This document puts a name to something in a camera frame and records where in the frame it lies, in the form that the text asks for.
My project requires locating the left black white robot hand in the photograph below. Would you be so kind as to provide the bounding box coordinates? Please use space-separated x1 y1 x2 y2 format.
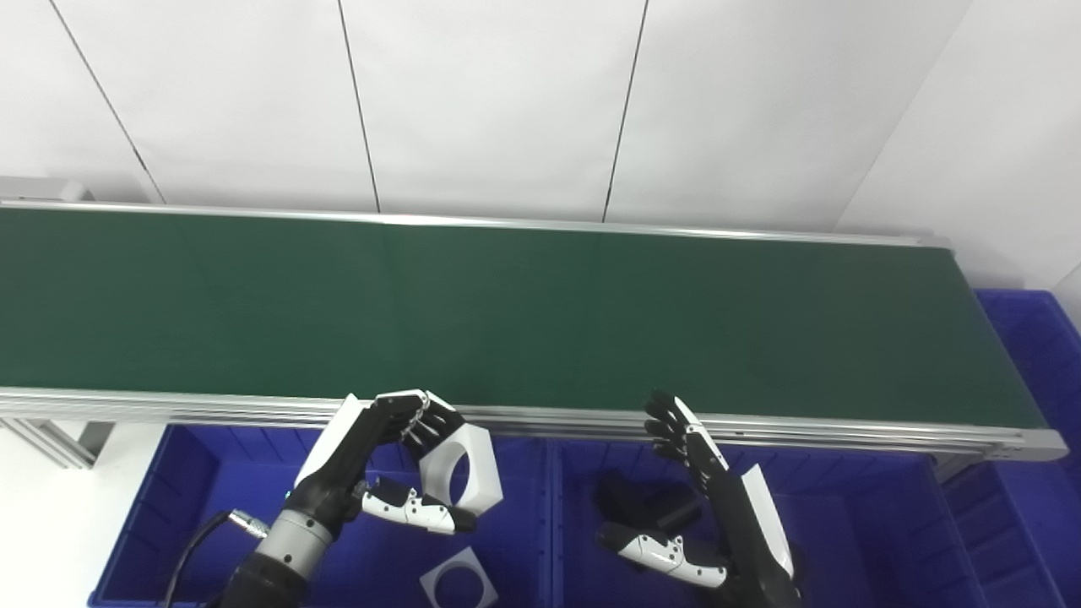
286 388 476 536

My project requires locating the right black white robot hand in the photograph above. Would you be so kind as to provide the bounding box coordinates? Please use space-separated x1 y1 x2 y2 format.
595 389 805 608

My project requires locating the white square part round hole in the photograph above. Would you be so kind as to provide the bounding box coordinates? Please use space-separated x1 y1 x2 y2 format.
417 421 504 518
419 546 500 608

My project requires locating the blue plastic bin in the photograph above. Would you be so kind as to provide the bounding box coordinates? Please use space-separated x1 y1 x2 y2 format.
932 289 1081 608
87 424 555 608
549 439 986 608

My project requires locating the black part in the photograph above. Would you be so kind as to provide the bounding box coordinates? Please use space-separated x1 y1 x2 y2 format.
590 471 703 541

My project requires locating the aluminium conveyor support leg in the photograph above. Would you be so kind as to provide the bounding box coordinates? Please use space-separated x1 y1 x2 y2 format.
0 419 116 470

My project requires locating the grey conveyor end housing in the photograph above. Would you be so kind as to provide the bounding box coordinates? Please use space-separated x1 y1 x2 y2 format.
0 176 90 204

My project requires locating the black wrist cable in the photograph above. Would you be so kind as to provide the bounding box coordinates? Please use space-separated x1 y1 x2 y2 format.
163 508 272 608

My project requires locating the green conveyor belt aluminium frame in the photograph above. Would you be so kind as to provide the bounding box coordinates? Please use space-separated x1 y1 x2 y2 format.
0 200 1070 464

